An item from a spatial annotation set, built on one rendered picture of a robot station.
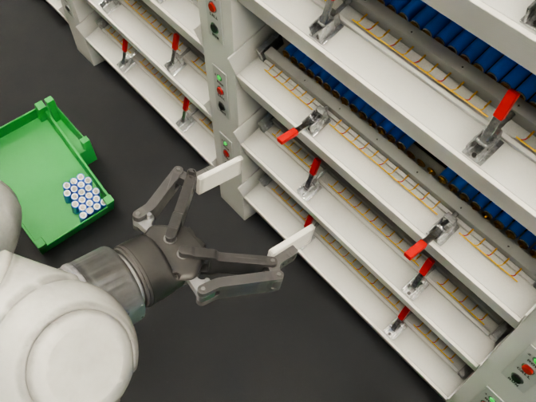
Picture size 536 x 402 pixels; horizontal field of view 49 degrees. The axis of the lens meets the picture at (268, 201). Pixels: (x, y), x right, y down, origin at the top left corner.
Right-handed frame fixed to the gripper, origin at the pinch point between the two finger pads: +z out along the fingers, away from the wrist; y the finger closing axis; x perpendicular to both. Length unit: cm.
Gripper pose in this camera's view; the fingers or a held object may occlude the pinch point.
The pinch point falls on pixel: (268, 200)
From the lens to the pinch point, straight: 74.4
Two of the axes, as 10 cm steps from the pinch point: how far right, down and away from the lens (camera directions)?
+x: 1.6, -6.5, -7.4
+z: 7.4, -4.2, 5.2
